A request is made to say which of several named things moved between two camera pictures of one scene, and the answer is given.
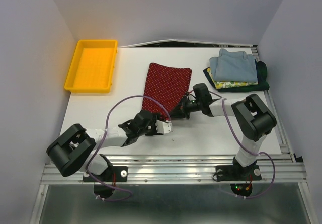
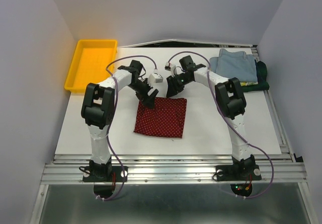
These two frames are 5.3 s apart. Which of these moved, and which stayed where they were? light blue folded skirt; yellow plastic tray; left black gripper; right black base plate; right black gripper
Moved: left black gripper; right black gripper
Stayed: right black base plate; yellow plastic tray; light blue folded skirt
